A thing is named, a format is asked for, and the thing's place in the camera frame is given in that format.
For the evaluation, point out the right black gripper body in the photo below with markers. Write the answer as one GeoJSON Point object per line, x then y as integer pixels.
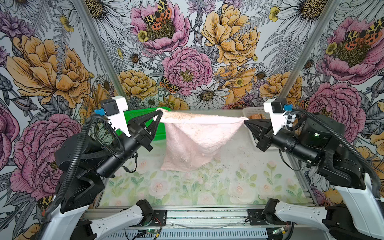
{"type": "Point", "coordinates": [286, 140]}

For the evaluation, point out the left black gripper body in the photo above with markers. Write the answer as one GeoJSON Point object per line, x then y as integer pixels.
{"type": "Point", "coordinates": [131, 145]}

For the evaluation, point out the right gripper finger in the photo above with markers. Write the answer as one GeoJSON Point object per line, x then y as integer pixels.
{"type": "Point", "coordinates": [260, 123]}
{"type": "Point", "coordinates": [259, 132]}

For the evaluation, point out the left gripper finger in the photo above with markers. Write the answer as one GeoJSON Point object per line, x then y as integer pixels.
{"type": "Point", "coordinates": [155, 127]}
{"type": "Point", "coordinates": [137, 124]}

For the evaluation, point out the white plastic basket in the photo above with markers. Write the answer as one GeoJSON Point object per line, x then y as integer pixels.
{"type": "Point", "coordinates": [251, 111]}

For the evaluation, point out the pink towel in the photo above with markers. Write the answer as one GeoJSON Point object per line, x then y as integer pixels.
{"type": "Point", "coordinates": [193, 140]}

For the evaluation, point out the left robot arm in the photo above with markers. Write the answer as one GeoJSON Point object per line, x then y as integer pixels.
{"type": "Point", "coordinates": [87, 159]}

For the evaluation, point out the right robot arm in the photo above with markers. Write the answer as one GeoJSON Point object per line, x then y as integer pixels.
{"type": "Point", "coordinates": [319, 141]}

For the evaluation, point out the orange patterned towel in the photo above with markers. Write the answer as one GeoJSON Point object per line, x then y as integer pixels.
{"type": "Point", "coordinates": [259, 116]}

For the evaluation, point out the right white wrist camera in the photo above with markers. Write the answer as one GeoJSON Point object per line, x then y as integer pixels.
{"type": "Point", "coordinates": [280, 114]}

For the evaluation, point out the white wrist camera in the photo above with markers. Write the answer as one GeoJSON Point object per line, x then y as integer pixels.
{"type": "Point", "coordinates": [114, 109]}
{"type": "Point", "coordinates": [280, 114]}

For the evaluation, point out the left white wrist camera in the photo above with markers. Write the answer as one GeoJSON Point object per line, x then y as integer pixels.
{"type": "Point", "coordinates": [114, 109]}

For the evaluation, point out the white ventilated cable duct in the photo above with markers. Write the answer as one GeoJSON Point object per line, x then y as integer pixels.
{"type": "Point", "coordinates": [194, 234]}

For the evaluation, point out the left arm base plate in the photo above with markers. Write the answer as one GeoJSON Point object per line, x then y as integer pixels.
{"type": "Point", "coordinates": [158, 218]}

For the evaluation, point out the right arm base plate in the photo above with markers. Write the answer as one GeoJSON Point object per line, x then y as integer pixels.
{"type": "Point", "coordinates": [260, 217]}

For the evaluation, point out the aluminium front rail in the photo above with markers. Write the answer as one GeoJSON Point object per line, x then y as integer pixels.
{"type": "Point", "coordinates": [187, 217]}

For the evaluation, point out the left aluminium frame post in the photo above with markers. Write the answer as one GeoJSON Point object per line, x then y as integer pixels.
{"type": "Point", "coordinates": [97, 41]}

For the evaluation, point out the aluminium frame post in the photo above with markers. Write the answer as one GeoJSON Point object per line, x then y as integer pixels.
{"type": "Point", "coordinates": [323, 22]}
{"type": "Point", "coordinates": [97, 41]}

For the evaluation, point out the right aluminium frame post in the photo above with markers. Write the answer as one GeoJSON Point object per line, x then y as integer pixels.
{"type": "Point", "coordinates": [323, 22]}

